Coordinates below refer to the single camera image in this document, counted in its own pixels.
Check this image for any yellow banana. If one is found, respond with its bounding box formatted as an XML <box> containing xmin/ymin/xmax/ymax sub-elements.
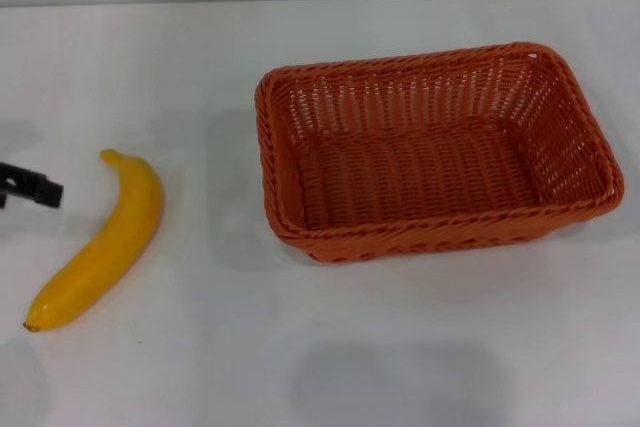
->
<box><xmin>22</xmin><ymin>148</ymin><xmax>165</xmax><ymax>334</ymax></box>

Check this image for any orange woven plastic basket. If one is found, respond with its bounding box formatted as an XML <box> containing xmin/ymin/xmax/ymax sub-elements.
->
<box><xmin>253</xmin><ymin>40</ymin><xmax>626</xmax><ymax>264</ymax></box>

